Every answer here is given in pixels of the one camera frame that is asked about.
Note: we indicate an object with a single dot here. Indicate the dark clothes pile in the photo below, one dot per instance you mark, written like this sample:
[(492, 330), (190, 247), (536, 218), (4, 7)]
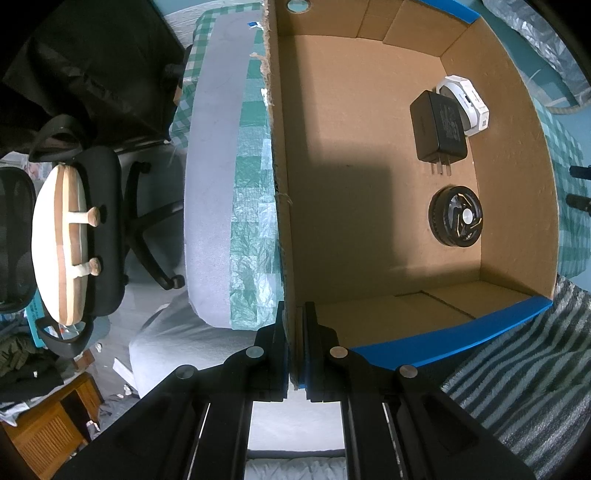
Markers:
[(23, 369)]

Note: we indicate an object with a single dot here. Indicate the black round fan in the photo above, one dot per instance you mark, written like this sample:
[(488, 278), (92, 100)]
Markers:
[(455, 217)]

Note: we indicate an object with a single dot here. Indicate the wooden cabinet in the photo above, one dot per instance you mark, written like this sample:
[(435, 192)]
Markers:
[(46, 434)]

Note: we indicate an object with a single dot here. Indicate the cardboard box with blue edge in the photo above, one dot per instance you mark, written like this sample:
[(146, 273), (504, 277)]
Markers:
[(360, 207)]

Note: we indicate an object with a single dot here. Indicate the green beige checked cloth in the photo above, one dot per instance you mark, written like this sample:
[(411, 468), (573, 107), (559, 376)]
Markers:
[(187, 92)]

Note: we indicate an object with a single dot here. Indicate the black puffer jacket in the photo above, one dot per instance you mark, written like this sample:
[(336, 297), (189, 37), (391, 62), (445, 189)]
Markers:
[(92, 69)]

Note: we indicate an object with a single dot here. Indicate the folding stool with blue seat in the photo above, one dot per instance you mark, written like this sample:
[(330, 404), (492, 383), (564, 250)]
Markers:
[(577, 171)]

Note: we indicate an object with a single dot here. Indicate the silver foil curtain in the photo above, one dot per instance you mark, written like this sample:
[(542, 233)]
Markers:
[(545, 37)]

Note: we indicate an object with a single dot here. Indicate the grey fabric sheet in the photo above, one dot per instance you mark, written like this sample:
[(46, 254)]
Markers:
[(184, 337)]

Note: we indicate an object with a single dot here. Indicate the white hexagonal device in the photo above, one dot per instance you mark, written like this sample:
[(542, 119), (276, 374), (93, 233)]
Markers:
[(471, 101)]

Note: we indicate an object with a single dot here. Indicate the white round wooden board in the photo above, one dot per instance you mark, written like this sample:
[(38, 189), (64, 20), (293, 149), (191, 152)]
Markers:
[(51, 240)]

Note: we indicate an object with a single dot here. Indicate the black power adapter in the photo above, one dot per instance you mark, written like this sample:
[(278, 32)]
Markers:
[(438, 124)]

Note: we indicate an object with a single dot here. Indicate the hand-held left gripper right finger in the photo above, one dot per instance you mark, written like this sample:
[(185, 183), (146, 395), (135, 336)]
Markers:
[(314, 355)]

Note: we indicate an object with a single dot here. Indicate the black office chair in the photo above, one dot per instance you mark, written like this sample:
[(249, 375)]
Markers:
[(106, 184)]

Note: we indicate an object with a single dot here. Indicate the teal white checked plastic cloth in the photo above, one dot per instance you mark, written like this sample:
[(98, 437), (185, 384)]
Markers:
[(254, 240)]

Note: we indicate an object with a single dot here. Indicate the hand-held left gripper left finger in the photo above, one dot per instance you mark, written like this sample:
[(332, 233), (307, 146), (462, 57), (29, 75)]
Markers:
[(277, 350)]

